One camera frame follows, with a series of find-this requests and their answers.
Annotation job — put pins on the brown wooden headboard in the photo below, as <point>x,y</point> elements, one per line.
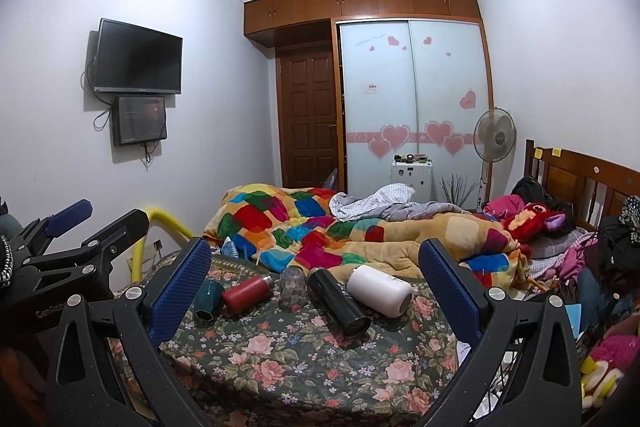
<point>595,187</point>

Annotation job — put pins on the small wall monitor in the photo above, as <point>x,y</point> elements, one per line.
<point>138,119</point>

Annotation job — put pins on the frosted sliding wardrobe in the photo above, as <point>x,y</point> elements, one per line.
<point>413,91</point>

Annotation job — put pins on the floral tablecloth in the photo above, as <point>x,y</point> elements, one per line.
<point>274,367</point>

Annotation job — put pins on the large wall television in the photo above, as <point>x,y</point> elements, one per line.
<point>134,59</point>

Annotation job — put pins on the dark green mug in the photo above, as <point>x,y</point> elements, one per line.
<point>208,301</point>

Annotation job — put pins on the red plush toy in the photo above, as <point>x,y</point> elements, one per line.
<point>532,221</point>

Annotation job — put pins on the dark dried plant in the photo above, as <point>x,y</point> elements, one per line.
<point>459,190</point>

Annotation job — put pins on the colorful patchwork blanket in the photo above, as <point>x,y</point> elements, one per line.
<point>281,227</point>

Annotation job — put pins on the brown wooden door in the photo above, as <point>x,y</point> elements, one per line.
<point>307,115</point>

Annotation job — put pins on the white thermos bottle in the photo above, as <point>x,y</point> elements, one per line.
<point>379,291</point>

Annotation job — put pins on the clear glass cup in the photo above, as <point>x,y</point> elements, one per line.
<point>293,289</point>

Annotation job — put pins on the black thermos bottle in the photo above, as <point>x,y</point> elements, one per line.
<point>341,309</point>

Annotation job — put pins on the yellow white plush toy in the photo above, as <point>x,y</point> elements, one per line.
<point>605,367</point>

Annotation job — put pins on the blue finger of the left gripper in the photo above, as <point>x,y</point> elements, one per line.
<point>84,270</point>
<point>68,218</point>

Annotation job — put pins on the pink clothing pile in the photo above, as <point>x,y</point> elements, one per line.
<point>504,207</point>

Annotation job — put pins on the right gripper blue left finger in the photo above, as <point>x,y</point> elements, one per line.
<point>146,320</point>

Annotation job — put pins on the grey white bedsheet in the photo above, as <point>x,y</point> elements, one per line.
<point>392,203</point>

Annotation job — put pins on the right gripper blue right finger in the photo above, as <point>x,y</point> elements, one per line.
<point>476,395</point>

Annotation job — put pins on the white small cabinet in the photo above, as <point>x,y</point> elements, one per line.
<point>418,175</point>

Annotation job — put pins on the brown overhead cabinets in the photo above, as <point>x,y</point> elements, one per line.
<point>274,23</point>

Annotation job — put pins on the standing electric fan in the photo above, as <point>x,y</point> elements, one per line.
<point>494,137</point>

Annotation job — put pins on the red thermos bottle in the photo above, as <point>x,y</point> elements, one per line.
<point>248,294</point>

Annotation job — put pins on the black bag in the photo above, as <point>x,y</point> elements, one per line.
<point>530,190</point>

